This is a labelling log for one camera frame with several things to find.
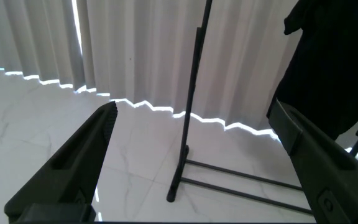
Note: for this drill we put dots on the black clothes rack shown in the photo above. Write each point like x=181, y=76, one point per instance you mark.
x=191, y=93

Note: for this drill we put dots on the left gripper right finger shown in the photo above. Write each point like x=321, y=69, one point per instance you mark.
x=334, y=186

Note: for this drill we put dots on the black garment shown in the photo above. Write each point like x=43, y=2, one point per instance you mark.
x=334, y=68

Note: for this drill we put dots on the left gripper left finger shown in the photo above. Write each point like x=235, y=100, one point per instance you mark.
x=64, y=186

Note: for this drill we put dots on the white curtain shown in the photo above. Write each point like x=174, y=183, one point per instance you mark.
x=135, y=46

